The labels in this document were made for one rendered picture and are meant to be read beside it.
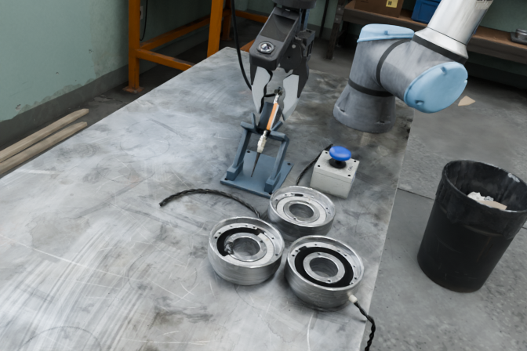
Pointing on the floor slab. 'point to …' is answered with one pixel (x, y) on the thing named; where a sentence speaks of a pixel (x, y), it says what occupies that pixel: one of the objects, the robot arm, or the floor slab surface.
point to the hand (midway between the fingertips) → (271, 111)
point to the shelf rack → (488, 45)
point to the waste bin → (470, 224)
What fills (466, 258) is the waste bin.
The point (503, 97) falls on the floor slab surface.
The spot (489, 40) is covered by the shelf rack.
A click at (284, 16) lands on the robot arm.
